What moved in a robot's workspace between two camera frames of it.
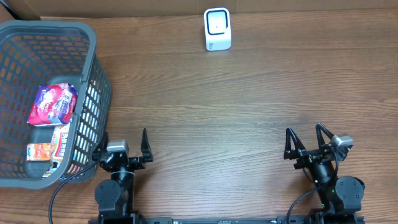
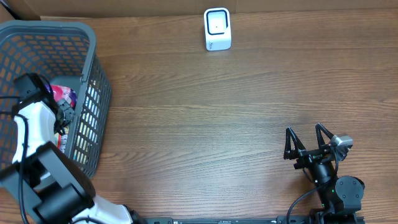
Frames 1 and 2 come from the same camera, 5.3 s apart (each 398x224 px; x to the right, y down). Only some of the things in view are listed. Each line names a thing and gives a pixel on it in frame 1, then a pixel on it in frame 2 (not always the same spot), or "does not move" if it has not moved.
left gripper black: (147, 154) to (60, 130)
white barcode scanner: (217, 29) does not move
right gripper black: (307, 155) does not move
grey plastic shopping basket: (43, 52) does not move
